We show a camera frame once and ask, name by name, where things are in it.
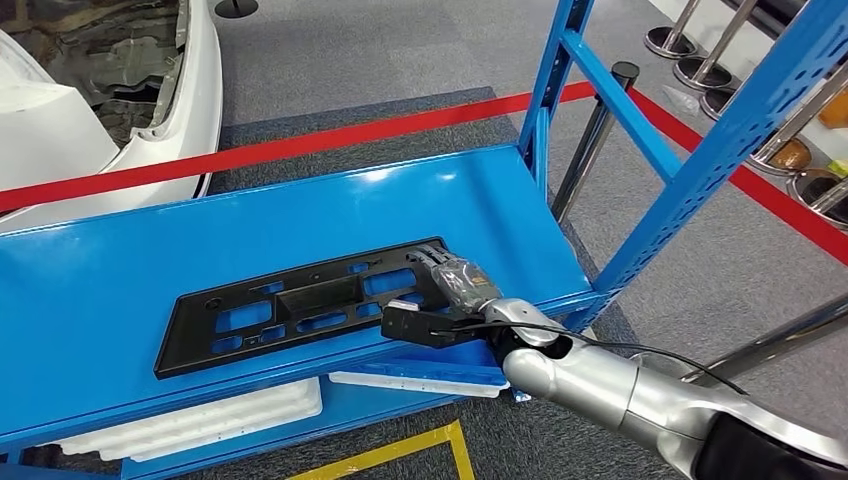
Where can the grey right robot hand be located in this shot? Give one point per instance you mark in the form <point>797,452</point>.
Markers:
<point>467,285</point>

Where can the long black plastic bracket part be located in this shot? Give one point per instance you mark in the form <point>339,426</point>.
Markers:
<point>192,344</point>

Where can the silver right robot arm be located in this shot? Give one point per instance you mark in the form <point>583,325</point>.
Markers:
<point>596,384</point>

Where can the blue metal shelf rack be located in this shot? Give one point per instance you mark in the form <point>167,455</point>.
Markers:
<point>132,265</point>

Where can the blue plastic bin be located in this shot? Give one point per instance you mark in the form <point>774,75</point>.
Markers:
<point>424,371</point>

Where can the white plastic bin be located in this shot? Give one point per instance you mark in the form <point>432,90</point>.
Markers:
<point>411,387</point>

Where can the black-topped chrome stanchion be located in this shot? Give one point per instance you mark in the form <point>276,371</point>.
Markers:
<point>590,146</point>
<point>782,341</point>

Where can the red barrier belt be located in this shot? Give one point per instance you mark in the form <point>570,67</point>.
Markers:
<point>265,149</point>

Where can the white tray stack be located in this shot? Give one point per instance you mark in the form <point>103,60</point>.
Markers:
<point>232,417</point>

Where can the clear plastic bag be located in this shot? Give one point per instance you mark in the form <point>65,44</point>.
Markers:
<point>681,100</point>

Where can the black round stand base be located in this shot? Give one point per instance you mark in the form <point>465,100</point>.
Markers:
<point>235,8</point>

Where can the small yellow-green object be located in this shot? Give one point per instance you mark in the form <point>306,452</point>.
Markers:
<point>839,168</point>

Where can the orange cardboard box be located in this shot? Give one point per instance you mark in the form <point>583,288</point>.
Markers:
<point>836,112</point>

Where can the white car body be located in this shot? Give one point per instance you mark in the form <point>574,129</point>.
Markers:
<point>40,132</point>

